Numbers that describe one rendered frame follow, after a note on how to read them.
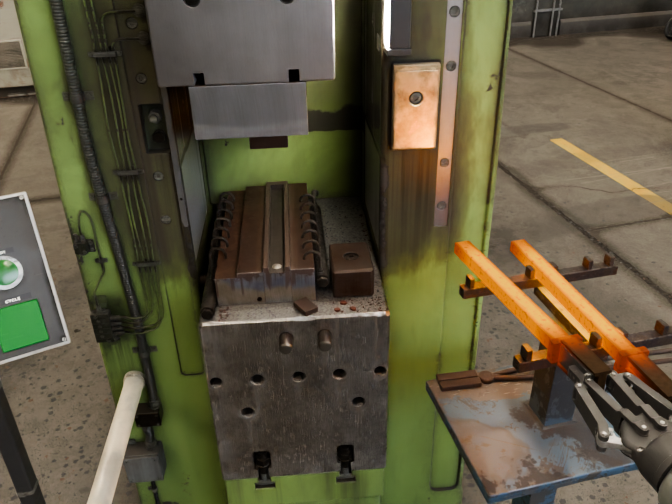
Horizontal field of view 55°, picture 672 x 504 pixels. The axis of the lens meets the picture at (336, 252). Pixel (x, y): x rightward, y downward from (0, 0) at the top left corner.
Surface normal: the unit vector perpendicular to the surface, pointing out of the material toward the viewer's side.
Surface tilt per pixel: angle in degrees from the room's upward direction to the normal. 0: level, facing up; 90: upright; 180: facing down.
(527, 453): 0
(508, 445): 0
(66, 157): 90
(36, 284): 60
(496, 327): 0
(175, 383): 90
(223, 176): 90
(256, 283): 90
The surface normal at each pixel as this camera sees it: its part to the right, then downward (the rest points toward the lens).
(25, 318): 0.41, -0.06
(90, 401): -0.02, -0.86
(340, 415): 0.07, 0.50
